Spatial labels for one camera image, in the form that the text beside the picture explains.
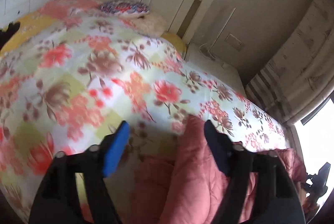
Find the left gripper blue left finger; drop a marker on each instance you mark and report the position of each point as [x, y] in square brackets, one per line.
[112, 147]

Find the pink quilted padded jacket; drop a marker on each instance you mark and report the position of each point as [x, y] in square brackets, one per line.
[261, 187]

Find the window with dark frame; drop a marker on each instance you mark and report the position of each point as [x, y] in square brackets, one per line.
[315, 132]

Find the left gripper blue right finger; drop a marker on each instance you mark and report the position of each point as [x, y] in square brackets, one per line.
[220, 146]

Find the striped patterned curtain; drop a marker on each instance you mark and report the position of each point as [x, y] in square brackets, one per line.
[300, 75]

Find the wall power socket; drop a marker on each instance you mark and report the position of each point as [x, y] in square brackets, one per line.
[234, 42]

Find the floral bed sheet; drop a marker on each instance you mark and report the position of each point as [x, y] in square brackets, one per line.
[71, 74]

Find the white bedside table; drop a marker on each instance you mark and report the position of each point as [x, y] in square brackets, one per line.
[218, 68]

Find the beige fluffy pillow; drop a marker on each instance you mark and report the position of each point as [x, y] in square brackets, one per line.
[151, 24]

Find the colourful patterned pillow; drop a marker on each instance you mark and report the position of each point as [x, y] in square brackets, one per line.
[125, 8]

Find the yellow pillow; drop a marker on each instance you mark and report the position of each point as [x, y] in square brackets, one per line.
[176, 41]

